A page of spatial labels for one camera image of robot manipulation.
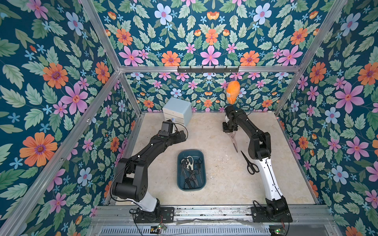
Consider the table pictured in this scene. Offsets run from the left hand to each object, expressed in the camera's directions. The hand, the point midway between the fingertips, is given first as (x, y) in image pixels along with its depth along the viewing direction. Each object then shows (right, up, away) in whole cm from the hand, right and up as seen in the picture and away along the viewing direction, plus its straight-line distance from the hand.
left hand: (181, 134), depth 92 cm
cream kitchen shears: (+6, -16, -2) cm, 17 cm away
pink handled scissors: (+35, -2, +12) cm, 37 cm away
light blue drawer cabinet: (-3, +16, +10) cm, 19 cm away
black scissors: (+12, -17, -1) cm, 21 cm away
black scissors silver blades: (+8, -24, -6) cm, 26 cm away
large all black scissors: (+44, -20, -3) cm, 49 cm away
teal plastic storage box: (+1, -12, -3) cm, 12 cm away
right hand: (+32, +3, +16) cm, 36 cm away
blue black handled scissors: (+5, -28, -8) cm, 29 cm away
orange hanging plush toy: (+34, +28, +5) cm, 45 cm away
